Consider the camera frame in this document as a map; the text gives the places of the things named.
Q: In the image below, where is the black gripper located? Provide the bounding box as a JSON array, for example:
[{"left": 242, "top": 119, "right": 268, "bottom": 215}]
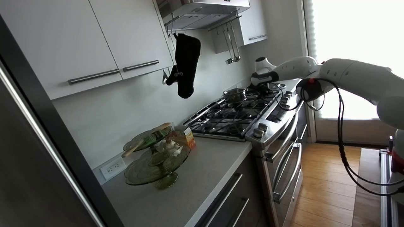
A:
[{"left": 251, "top": 71, "right": 280, "bottom": 91}]

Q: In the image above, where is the black cast iron stove grate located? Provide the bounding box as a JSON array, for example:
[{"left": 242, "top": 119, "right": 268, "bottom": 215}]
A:
[{"left": 184, "top": 84, "right": 288, "bottom": 142}]

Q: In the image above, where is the stainless steel pot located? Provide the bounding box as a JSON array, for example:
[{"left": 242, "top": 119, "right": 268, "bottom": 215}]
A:
[{"left": 222, "top": 86, "right": 249, "bottom": 105}]

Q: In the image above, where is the hanging steel utensil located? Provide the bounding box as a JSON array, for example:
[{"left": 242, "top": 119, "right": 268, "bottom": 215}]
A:
[{"left": 230, "top": 23, "right": 242, "bottom": 63}]

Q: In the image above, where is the hanging steel ladle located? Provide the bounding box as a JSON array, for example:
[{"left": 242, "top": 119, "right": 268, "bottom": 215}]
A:
[{"left": 223, "top": 24, "right": 235, "bottom": 66}]

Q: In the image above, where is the stainless steel gas range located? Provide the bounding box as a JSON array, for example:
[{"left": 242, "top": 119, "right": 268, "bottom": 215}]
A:
[{"left": 182, "top": 77, "right": 311, "bottom": 227}]

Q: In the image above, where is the black oven mitt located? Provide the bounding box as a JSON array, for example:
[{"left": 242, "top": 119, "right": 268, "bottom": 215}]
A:
[{"left": 164, "top": 32, "right": 202, "bottom": 100}]

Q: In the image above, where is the steel range hood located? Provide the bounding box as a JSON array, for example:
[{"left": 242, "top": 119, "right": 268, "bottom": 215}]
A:
[{"left": 155, "top": 0, "right": 251, "bottom": 33}]

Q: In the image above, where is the small orange carton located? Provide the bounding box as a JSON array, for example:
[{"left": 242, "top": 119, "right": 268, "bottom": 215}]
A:
[{"left": 181, "top": 126, "right": 198, "bottom": 152}]

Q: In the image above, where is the bright window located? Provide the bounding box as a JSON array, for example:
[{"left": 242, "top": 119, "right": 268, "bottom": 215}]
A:
[{"left": 302, "top": 0, "right": 404, "bottom": 121}]

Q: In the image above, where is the dark lower drawer cabinet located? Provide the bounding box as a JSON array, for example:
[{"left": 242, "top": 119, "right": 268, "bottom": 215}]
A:
[{"left": 193, "top": 153, "right": 271, "bottom": 227}]

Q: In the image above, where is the narrow white cabinet door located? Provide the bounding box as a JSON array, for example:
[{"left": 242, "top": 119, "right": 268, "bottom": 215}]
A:
[{"left": 88, "top": 0, "right": 174, "bottom": 81}]

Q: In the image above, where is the small red clamp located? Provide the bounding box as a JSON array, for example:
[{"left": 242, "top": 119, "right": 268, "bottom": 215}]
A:
[{"left": 390, "top": 150, "right": 404, "bottom": 174}]

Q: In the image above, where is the robot mounting table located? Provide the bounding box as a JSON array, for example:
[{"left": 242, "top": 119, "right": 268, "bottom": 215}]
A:
[{"left": 352, "top": 147, "right": 404, "bottom": 227}]

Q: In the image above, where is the stainless steel refrigerator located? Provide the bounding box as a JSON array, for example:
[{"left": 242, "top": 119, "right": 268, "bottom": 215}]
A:
[{"left": 0, "top": 12, "right": 125, "bottom": 227}]

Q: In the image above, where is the small white wall cabinet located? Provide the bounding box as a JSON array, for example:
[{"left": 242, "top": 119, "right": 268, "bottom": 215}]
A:
[{"left": 239, "top": 0, "right": 269, "bottom": 47}]

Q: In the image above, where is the steel oven door handle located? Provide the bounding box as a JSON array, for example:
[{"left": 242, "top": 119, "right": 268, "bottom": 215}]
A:
[{"left": 264, "top": 119, "right": 298, "bottom": 163}]

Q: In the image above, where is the steel oven drawer handle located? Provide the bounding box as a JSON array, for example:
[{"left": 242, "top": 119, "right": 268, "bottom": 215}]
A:
[{"left": 271, "top": 143, "right": 303, "bottom": 203}]

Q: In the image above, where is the short steel cabinet handle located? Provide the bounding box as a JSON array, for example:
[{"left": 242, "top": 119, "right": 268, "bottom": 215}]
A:
[{"left": 121, "top": 58, "right": 160, "bottom": 73}]

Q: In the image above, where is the steel drawer bar handle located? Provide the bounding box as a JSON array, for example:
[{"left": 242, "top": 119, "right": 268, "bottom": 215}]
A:
[
  {"left": 205, "top": 172, "right": 245, "bottom": 227},
  {"left": 230, "top": 197, "right": 251, "bottom": 227}
]

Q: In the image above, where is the long steel cabinet handle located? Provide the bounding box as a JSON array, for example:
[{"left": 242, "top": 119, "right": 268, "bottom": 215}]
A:
[{"left": 67, "top": 67, "right": 121, "bottom": 86}]

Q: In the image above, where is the white wall outlet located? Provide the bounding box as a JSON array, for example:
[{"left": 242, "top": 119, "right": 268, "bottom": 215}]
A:
[{"left": 98, "top": 155, "right": 128, "bottom": 183}]

